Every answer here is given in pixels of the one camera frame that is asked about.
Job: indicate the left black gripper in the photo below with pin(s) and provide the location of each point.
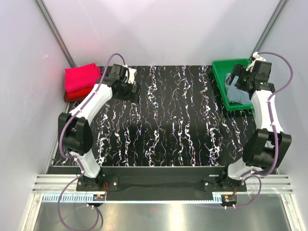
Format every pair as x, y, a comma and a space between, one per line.
134, 96

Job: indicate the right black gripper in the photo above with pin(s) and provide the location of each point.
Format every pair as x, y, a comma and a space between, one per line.
237, 71

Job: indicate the magenta t shirt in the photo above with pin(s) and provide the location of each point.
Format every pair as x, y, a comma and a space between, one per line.
79, 78

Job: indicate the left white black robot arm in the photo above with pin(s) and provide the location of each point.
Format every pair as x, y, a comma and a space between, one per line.
74, 133

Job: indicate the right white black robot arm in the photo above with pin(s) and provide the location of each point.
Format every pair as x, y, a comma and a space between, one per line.
268, 145

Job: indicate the green plastic bin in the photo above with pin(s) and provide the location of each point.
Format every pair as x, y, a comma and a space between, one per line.
220, 68

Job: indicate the grey blue t shirt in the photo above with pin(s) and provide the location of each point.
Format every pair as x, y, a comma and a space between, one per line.
235, 95

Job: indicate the folded dark red t shirt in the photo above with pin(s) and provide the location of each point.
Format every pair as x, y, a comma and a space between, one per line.
69, 100

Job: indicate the left orange connector box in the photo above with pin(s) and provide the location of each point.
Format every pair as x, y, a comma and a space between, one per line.
99, 197

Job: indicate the orange connector box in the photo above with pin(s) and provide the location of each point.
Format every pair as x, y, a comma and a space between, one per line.
229, 198
99, 197

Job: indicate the right orange connector box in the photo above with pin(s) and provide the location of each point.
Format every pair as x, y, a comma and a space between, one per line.
229, 198

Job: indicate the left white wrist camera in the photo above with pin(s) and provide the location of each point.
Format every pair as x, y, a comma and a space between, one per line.
130, 75

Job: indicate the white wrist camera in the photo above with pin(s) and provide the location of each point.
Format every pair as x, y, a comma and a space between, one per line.
254, 57
130, 75

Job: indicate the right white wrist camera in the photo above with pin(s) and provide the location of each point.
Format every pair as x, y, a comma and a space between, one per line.
254, 57

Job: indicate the right aluminium corner post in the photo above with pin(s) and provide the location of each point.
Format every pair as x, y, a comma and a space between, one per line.
270, 25

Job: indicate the aluminium corner post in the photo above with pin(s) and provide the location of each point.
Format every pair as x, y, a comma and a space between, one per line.
55, 32
270, 25

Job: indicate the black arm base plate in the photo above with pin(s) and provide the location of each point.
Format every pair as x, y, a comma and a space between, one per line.
221, 172

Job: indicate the left aluminium corner post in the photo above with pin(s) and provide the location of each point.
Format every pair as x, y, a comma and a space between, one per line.
55, 32

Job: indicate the white slotted cable duct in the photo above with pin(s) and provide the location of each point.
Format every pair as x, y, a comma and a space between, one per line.
112, 198

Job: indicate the aluminium front rail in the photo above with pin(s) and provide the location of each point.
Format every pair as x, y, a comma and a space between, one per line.
115, 183

